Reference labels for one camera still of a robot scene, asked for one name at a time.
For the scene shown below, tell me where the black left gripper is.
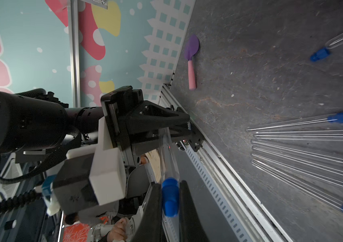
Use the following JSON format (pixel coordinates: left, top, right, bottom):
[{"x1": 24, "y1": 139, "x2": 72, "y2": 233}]
[{"x1": 101, "y1": 86, "x2": 191, "y2": 166}]

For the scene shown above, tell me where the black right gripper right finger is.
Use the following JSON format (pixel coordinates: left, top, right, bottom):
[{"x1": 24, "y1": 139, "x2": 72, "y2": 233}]
[{"x1": 179, "y1": 180, "x2": 209, "y2": 242}]

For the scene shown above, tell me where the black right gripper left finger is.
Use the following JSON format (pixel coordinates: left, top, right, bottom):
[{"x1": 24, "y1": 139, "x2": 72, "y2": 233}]
[{"x1": 131, "y1": 183, "x2": 162, "y2": 242}]

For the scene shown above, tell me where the test tube with blue stopper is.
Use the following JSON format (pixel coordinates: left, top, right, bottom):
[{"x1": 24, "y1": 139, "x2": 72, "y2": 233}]
[{"x1": 159, "y1": 128, "x2": 180, "y2": 242}]

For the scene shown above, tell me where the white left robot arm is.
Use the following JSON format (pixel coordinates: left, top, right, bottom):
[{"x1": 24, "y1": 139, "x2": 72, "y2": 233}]
[{"x1": 0, "y1": 86, "x2": 192, "y2": 215}]

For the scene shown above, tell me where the purple pink toy spatula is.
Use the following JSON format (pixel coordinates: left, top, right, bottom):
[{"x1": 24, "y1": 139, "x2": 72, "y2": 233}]
[{"x1": 184, "y1": 34, "x2": 199, "y2": 90}]

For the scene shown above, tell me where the aluminium front rail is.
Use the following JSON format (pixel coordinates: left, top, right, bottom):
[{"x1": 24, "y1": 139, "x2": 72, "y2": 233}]
[{"x1": 159, "y1": 85, "x2": 293, "y2": 242}]

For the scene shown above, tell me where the clear and mesh wall bin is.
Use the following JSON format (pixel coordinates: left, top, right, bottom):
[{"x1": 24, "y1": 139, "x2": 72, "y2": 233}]
[{"x1": 82, "y1": 0, "x2": 108, "y2": 10}]

